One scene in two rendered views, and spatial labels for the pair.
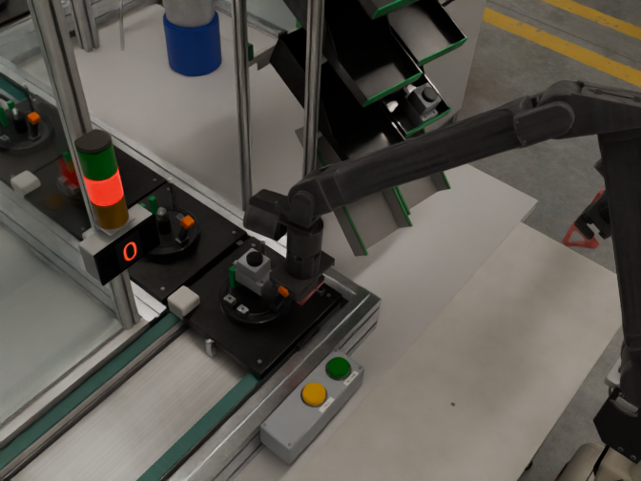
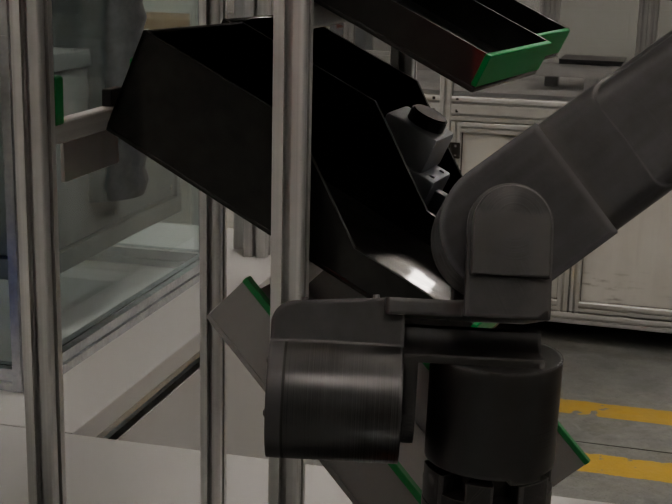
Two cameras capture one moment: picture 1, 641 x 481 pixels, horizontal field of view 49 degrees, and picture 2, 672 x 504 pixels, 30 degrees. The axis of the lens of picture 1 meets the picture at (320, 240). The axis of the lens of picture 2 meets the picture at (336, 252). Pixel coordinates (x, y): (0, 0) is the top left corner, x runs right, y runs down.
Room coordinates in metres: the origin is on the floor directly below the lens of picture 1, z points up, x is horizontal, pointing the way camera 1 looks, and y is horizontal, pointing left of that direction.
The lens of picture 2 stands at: (0.31, 0.28, 1.43)
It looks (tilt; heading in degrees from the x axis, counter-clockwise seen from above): 14 degrees down; 338
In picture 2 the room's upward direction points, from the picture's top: 1 degrees clockwise
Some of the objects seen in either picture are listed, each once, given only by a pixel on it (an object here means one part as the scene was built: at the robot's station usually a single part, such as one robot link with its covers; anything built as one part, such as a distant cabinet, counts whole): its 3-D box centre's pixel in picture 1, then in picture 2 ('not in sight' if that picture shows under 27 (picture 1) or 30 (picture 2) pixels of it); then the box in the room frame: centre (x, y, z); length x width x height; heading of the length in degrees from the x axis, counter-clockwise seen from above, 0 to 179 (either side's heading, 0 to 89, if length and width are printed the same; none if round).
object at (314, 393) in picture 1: (314, 394); not in sight; (0.63, -0.01, 0.96); 0.04 x 0.04 x 0.02
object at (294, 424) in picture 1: (313, 404); not in sight; (0.63, -0.01, 0.93); 0.21 x 0.07 x 0.06; 144
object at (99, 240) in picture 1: (108, 202); not in sight; (0.74, 0.32, 1.29); 0.12 x 0.05 x 0.25; 144
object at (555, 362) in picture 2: (301, 233); (478, 404); (0.76, 0.03, 1.23); 0.07 x 0.06 x 0.07; 67
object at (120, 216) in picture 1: (109, 206); not in sight; (0.74, 0.32, 1.28); 0.05 x 0.05 x 0.05
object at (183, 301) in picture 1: (183, 303); not in sight; (0.81, 0.25, 0.97); 0.05 x 0.05 x 0.04; 54
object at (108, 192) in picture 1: (103, 182); not in sight; (0.74, 0.32, 1.33); 0.05 x 0.05 x 0.05
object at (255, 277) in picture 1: (251, 266); not in sight; (0.83, 0.13, 1.06); 0.08 x 0.04 x 0.07; 56
